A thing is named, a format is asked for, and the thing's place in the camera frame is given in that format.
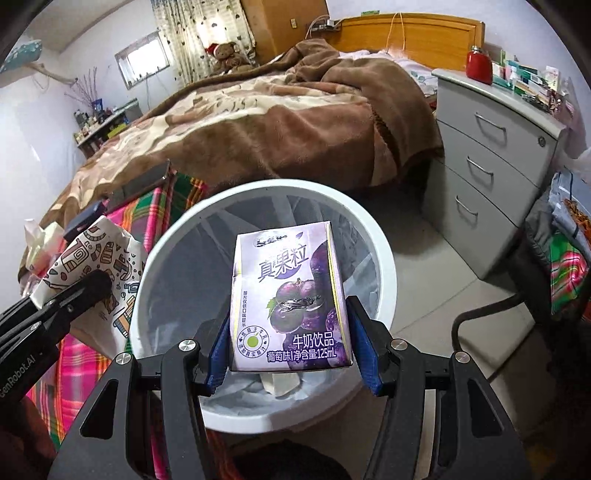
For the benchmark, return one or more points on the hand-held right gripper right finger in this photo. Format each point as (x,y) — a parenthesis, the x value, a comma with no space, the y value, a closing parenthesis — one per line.
(364,355)

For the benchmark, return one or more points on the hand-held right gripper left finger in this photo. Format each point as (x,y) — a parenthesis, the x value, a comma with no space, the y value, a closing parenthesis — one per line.
(217,364)

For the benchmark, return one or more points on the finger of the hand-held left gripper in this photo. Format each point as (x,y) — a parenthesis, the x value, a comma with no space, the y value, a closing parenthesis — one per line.
(83,290)
(18,308)

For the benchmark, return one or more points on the patterned paper bag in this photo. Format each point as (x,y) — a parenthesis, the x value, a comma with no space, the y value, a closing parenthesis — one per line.
(92,249)

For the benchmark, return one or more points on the purple milk drink carton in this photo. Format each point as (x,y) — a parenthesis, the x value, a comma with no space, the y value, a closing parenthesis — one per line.
(286,295)

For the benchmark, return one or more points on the white round trash bin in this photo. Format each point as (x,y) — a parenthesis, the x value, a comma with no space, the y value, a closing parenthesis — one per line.
(277,187)

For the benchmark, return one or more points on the white tissue pack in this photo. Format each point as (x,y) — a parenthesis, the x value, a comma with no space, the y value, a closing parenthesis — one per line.
(46,240)

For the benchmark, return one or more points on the dark blue glasses case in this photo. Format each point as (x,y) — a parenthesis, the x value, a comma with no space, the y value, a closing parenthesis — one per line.
(83,221)

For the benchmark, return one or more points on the translucent white bin liner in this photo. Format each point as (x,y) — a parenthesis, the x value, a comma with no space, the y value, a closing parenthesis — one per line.
(207,258)

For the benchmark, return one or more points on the black chair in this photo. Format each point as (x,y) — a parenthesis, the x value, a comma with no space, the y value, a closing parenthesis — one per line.
(466,316)

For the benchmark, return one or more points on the black smartphone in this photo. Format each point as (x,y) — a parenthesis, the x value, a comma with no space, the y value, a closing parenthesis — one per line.
(143,182)

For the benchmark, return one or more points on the cluttered low shelf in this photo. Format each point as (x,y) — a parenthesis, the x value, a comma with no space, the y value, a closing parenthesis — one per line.
(106,127)

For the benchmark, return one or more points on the blue vase with branches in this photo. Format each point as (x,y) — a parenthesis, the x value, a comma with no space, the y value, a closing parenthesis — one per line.
(97,105)

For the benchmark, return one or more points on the grey drawer cabinet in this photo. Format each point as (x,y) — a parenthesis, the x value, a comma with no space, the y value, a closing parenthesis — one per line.
(485,184)

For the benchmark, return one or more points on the dark grey garment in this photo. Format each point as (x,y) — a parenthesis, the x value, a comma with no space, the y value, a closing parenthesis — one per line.
(538,226)

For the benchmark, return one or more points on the wrapped air conditioner pipe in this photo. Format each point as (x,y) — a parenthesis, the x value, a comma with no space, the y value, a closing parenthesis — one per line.
(53,74)

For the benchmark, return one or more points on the plaid cloth on chair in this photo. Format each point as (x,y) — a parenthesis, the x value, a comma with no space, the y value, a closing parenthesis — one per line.
(565,263)

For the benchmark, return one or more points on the brown patterned blanket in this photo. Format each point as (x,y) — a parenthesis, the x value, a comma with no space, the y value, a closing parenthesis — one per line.
(277,124)

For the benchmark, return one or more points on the grey printed plastic package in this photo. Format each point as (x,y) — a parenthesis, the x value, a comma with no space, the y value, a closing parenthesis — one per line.
(570,194)

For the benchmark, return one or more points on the patterned window curtain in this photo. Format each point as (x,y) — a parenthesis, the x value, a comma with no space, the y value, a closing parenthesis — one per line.
(194,37)

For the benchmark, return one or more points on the brown teddy bear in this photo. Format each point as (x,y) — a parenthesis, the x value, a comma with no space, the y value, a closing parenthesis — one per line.
(228,54)

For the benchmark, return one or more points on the pink bedding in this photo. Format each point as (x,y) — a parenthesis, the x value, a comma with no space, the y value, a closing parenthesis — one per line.
(415,69)

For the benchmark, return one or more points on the white plastic bag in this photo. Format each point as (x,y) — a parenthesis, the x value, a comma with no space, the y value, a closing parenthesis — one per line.
(581,161)

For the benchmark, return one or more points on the pile of medicine boxes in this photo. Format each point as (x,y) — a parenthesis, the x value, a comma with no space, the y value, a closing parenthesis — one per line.
(521,78)

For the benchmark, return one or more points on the wooden bed headboard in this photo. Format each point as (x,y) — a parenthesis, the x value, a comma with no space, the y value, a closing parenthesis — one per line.
(438,37)

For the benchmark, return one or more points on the white power strip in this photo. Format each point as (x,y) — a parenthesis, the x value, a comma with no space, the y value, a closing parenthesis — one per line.
(328,25)

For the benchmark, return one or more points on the wooden wardrobe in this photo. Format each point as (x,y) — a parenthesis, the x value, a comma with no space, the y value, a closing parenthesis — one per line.
(286,27)

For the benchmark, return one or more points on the small wall window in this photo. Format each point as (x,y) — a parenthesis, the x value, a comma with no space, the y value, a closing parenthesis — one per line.
(143,57)

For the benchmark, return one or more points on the wall air conditioner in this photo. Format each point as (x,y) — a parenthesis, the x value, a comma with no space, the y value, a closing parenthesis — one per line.
(23,53)

